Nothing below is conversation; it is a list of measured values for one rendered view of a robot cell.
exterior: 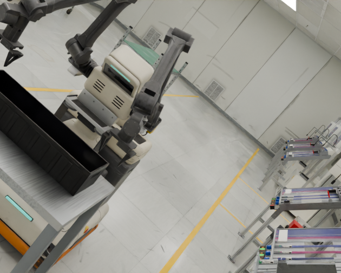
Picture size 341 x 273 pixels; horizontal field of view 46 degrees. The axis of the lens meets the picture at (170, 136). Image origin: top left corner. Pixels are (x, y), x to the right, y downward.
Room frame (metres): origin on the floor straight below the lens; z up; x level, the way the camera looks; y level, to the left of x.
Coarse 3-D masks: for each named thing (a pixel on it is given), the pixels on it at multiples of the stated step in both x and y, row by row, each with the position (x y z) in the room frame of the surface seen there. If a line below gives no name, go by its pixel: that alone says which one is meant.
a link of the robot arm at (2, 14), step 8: (0, 8) 1.32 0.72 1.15; (8, 8) 1.32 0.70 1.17; (16, 8) 1.35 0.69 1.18; (24, 8) 1.41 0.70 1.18; (0, 16) 1.32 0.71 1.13; (8, 16) 1.32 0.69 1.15; (16, 16) 1.36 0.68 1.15; (24, 16) 1.38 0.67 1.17; (32, 16) 1.38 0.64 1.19; (40, 16) 1.40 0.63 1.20
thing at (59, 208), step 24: (0, 144) 1.24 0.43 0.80; (0, 168) 1.13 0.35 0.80; (24, 168) 1.22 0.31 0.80; (24, 192) 1.12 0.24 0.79; (48, 192) 1.20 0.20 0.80; (96, 192) 1.41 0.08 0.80; (48, 216) 1.11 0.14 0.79; (72, 216) 1.18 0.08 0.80; (48, 240) 1.11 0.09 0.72; (72, 240) 1.54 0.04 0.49; (24, 264) 1.11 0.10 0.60; (48, 264) 1.52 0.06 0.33
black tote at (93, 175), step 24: (0, 72) 1.48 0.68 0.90; (0, 96) 1.32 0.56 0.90; (24, 96) 1.48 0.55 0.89; (0, 120) 1.31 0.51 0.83; (24, 120) 1.31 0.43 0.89; (48, 120) 1.47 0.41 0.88; (24, 144) 1.30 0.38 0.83; (48, 144) 1.30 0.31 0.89; (72, 144) 1.46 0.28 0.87; (48, 168) 1.29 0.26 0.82; (72, 168) 1.28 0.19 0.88; (96, 168) 1.45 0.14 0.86; (72, 192) 1.28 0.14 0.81
